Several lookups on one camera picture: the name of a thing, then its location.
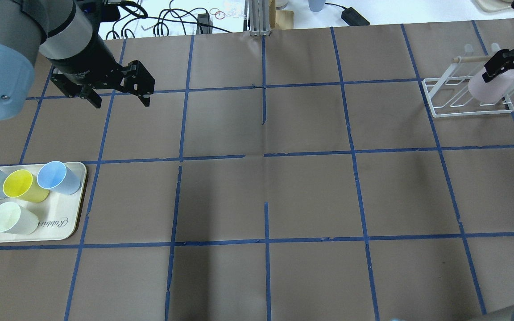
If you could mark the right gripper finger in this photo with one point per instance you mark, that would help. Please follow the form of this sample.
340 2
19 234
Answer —
499 63

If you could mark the wooden mug tree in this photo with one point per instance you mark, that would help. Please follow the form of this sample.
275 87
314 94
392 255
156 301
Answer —
279 17

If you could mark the aluminium frame post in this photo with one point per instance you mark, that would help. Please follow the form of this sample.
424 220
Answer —
258 18

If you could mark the pale green plastic cup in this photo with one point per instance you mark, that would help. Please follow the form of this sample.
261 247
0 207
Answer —
15 219

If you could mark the blue cup on side table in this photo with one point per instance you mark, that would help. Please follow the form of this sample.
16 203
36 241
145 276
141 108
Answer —
316 5

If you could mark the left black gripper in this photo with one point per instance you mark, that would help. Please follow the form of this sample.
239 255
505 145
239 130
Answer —
86 65

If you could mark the cream serving tray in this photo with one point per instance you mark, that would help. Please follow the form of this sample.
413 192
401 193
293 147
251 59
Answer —
58 214

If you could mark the white wire cup rack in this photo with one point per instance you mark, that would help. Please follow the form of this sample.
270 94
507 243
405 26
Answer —
448 95

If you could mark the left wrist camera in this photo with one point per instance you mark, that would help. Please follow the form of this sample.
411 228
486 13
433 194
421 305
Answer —
100 10

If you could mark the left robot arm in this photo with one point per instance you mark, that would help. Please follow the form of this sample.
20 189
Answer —
65 32

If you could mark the pink plastic cup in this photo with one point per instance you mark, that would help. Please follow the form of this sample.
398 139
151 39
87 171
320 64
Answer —
493 91

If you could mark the yellow plastic cup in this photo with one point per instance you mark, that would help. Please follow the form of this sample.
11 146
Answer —
22 185

